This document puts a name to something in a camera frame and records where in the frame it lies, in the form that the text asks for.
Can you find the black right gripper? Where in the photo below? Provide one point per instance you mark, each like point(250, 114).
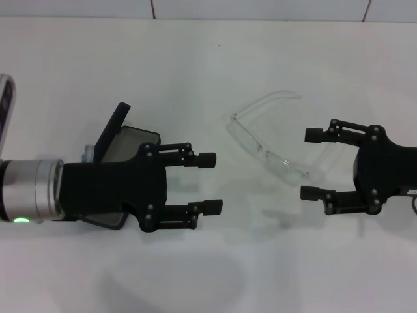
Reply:
point(387, 169)

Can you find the clear white glasses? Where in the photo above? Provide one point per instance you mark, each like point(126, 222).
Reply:
point(257, 144)

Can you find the silver left gripper connector stub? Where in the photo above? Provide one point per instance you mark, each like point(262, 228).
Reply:
point(88, 153)

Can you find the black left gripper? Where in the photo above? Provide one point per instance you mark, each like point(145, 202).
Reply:
point(110, 189)

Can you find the black glasses case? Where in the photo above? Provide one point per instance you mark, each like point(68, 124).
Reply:
point(112, 130)

